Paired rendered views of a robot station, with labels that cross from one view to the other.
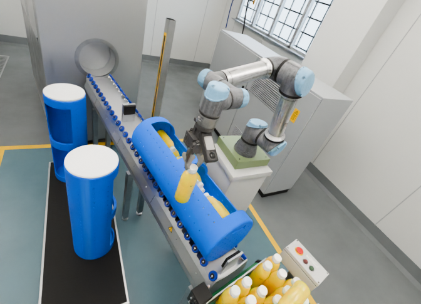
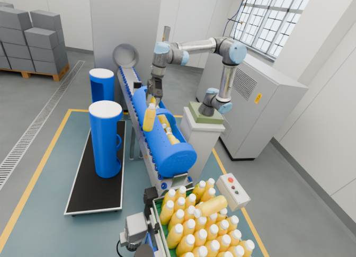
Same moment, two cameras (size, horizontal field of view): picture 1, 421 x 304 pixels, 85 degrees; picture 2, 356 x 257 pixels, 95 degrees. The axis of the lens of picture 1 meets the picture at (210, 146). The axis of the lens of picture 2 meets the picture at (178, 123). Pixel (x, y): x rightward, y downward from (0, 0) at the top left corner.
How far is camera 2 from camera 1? 0.38 m
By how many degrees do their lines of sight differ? 12
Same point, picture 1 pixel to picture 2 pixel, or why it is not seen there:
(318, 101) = (276, 86)
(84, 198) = (98, 131)
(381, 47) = (341, 49)
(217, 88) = (159, 44)
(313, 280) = (236, 200)
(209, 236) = (161, 155)
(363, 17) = (324, 25)
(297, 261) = (226, 186)
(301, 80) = (233, 50)
